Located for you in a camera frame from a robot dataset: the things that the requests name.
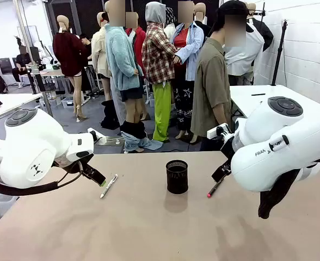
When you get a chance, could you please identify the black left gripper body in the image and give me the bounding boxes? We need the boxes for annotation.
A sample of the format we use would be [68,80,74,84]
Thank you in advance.
[77,154,97,177]

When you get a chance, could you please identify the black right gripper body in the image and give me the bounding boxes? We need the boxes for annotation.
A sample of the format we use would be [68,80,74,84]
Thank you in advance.
[220,134,236,166]

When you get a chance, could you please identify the white ballpoint pen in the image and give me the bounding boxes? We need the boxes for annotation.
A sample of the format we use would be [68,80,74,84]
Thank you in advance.
[100,173,119,200]

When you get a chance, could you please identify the black pen red tip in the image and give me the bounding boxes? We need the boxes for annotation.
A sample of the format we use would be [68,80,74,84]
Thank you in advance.
[207,178,225,198]

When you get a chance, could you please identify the person's right forearm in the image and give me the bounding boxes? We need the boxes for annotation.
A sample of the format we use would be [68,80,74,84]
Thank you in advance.
[213,103,230,126]

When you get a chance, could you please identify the black mesh pen holder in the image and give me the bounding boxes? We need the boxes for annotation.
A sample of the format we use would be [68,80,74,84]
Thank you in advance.
[165,159,189,195]

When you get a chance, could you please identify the black trousers heap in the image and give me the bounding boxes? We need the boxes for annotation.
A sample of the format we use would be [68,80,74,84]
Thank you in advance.
[100,100,120,130]

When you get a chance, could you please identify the jeans heap on floor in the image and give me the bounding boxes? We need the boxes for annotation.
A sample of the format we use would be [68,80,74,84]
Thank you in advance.
[120,121,164,154]

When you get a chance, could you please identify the person in olive shirt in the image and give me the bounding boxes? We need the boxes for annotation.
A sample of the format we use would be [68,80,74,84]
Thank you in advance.
[190,0,249,145]

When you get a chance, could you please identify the mannequin in white shirt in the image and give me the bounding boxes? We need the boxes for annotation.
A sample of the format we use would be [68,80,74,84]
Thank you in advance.
[224,20,266,85]

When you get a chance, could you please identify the white work table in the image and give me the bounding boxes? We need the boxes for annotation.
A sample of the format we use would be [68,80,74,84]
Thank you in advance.
[0,92,43,123]

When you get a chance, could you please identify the mannequin in light blue shirt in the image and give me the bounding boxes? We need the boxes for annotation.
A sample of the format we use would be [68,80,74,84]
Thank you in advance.
[173,1,205,142]

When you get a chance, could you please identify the mannequin in blue fleece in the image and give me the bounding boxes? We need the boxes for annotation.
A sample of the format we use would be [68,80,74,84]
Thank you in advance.
[104,0,150,153]

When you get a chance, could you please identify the mannequin in cream jacket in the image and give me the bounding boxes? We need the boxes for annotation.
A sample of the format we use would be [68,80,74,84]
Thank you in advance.
[91,11,113,102]

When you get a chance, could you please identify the mannequin in maroon sweater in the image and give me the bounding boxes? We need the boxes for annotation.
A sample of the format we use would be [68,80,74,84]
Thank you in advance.
[52,15,89,122]

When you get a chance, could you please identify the black tripod stand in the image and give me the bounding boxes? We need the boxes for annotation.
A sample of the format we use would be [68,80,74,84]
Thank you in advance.
[270,18,290,86]

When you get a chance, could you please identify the black backpack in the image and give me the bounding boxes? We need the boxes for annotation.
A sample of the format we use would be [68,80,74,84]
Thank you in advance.
[0,72,9,95]

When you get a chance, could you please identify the mannequin in plaid shirt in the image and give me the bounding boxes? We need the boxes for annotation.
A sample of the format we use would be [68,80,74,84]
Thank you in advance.
[141,2,177,142]

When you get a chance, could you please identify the seated person in black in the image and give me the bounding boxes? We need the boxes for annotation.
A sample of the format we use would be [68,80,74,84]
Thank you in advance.
[11,45,33,89]

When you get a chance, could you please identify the black-haired person in black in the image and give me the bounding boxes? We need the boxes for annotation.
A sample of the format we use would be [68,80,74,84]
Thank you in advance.
[79,33,93,61]

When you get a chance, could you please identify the mannequin in black jacket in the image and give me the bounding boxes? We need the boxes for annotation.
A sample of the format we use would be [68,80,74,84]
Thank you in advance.
[245,2,274,53]

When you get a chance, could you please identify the mannequin in red jacket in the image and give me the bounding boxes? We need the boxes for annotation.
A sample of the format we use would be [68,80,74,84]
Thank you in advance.
[125,12,147,80]

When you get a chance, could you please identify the mannequin in black coat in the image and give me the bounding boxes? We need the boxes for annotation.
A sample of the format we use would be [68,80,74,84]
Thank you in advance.
[193,2,213,39]

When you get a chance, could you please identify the mannequin in patterned hood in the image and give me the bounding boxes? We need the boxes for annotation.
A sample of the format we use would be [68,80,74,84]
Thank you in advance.
[164,7,177,39]

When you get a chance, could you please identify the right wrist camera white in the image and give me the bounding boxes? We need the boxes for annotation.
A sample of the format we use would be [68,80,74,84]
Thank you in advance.
[206,122,236,140]

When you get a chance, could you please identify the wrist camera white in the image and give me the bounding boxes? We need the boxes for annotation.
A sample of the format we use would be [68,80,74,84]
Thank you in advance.
[206,122,236,140]
[87,129,107,145]

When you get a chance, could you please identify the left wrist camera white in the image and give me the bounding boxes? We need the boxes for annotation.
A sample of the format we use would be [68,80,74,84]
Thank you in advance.
[87,129,107,145]

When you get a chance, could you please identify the right arm black cable sleeve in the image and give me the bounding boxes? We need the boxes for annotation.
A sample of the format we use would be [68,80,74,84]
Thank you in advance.
[257,161,320,220]

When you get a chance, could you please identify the arm black cable sleeve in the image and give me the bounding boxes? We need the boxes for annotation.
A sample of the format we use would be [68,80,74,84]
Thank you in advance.
[257,161,320,220]
[0,160,84,197]

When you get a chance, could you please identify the left arm black cable sleeve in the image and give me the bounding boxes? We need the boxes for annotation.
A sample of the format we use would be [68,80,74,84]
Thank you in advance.
[0,160,84,197]

